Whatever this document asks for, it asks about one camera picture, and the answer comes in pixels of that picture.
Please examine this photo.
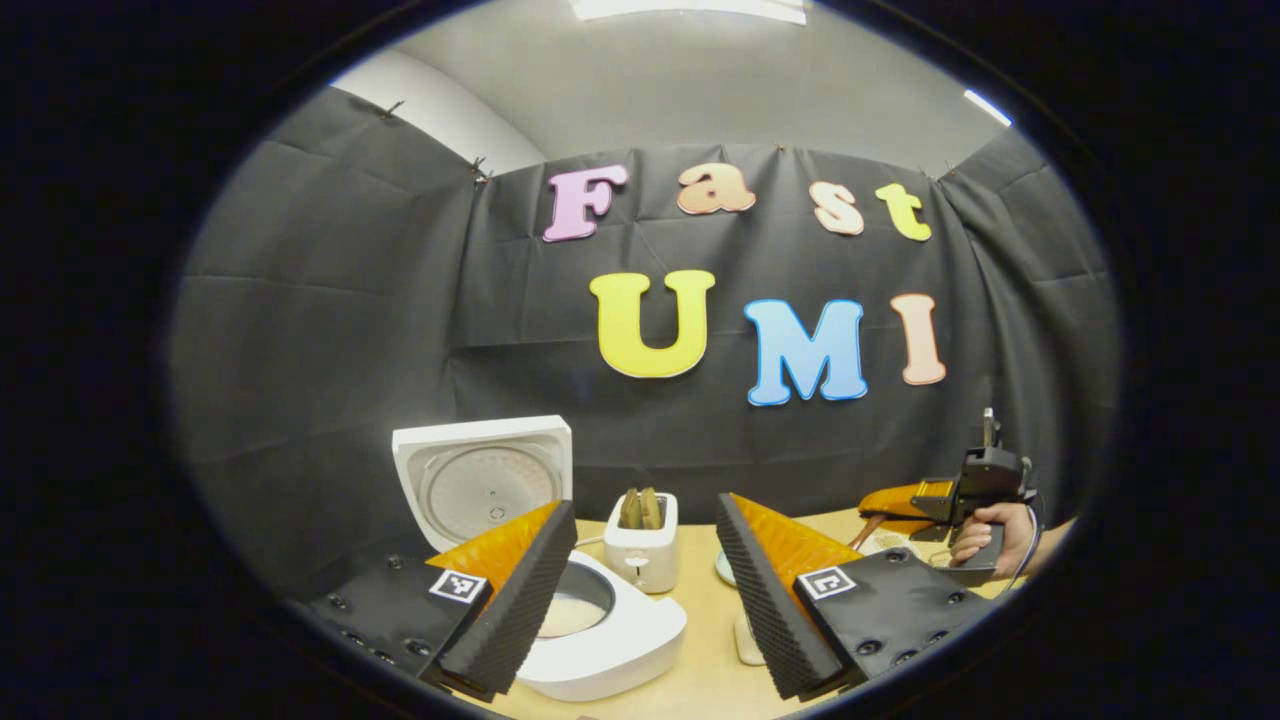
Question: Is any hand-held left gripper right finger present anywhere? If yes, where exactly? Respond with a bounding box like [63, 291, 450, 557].
[713, 491, 998, 702]

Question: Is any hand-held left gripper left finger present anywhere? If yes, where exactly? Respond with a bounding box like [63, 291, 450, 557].
[298, 499, 579, 703]

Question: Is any white rice cooker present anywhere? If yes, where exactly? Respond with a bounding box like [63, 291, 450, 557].
[392, 415, 689, 702]

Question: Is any white divided dish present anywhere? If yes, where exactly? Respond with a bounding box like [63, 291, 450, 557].
[862, 528, 943, 567]

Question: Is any white toaster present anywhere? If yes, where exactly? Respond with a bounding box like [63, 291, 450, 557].
[603, 490, 680, 595]

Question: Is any black backdrop cloth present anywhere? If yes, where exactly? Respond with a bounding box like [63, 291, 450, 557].
[170, 85, 1121, 601]

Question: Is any small ceiling light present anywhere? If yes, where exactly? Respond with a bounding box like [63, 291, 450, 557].
[963, 88, 1014, 129]

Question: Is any large ceiling light panel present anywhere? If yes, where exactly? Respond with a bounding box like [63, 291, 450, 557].
[570, 0, 807, 26]

